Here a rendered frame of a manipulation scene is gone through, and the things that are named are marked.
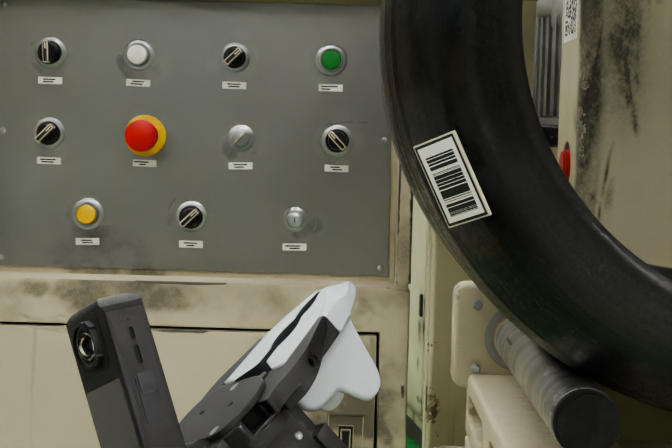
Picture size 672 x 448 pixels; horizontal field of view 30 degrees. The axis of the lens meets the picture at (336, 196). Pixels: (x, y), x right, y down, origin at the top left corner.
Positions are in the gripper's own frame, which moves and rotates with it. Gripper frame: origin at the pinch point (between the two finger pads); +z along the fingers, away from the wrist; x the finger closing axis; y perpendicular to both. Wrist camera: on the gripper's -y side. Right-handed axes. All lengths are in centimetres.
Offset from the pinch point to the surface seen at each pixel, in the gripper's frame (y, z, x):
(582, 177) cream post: 19, 44, -18
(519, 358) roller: 20.5, 19.6, -13.5
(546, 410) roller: 18.3, 9.0, -2.5
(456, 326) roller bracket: 21.1, 28.4, -27.7
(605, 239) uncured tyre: 10.4, 14.8, 6.1
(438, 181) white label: 1.6, 13.6, -1.3
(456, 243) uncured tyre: 6.1, 13.0, -3.2
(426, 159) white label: 0.1, 14.1, -1.4
